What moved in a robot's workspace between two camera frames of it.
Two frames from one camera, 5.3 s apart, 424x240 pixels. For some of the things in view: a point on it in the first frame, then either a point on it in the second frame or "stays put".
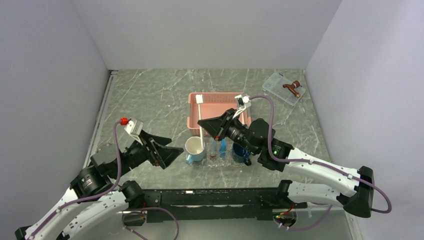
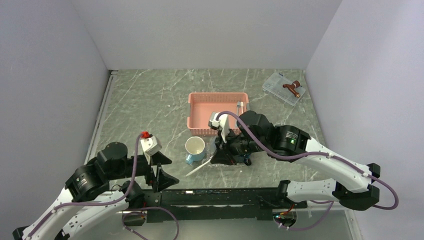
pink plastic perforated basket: [214, 103] stays put
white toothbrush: [199, 100] → [200, 166]
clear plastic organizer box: [274, 85] stays put
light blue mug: [193, 149] stays put
